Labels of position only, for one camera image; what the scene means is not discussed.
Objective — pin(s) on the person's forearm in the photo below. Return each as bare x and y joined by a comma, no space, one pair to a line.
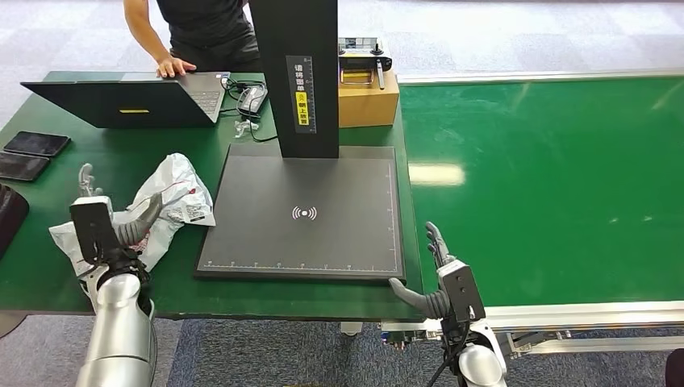
144,29

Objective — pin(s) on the person's hand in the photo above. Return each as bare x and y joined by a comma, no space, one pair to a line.
173,66

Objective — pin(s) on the black laptop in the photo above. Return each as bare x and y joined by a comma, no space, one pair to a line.
117,104

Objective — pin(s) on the small clear plastic piece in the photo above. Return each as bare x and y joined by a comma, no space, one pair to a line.
246,128

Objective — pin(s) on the white plastic mail package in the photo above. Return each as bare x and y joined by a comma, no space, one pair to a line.
176,187

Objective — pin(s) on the black delivery box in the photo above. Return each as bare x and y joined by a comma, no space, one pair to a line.
10,219

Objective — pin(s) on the brown cardboard box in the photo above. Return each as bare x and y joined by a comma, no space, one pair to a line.
369,107

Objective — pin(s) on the black smartphone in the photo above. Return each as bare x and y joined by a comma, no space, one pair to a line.
21,166
36,144

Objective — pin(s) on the green conveyor belt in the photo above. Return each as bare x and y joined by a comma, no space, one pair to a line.
534,160

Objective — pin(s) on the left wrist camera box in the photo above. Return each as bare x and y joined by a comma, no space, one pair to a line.
93,229

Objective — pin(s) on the black remote controller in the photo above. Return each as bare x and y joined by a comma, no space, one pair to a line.
364,60

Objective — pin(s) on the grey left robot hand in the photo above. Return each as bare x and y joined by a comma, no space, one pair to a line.
136,224

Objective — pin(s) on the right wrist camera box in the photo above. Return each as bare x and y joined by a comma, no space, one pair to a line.
462,291

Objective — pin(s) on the person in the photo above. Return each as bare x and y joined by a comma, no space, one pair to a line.
213,32

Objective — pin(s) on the white table leg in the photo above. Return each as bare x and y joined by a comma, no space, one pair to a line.
351,328

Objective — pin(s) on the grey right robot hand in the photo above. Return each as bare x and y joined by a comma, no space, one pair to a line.
422,302

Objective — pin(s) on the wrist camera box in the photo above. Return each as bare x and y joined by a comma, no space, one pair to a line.
93,229
462,291

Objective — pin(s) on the grey power adapter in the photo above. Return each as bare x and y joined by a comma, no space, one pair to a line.
253,99

